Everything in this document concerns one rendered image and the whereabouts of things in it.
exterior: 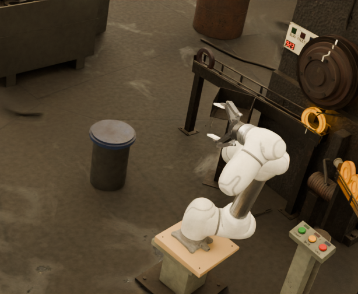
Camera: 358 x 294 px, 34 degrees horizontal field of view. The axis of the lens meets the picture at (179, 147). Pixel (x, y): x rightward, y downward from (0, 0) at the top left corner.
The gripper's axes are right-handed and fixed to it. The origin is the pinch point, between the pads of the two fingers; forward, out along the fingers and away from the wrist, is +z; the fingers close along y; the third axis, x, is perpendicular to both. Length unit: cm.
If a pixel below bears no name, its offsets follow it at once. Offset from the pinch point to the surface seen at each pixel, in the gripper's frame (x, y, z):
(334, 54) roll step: 125, -32, 55
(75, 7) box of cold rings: 63, -21, 297
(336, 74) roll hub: 124, -21, 49
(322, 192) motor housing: 136, 54, 45
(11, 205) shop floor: -22, 105, 163
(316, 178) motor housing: 135, 47, 53
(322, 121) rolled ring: 142, 13, 66
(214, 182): 121, 81, 134
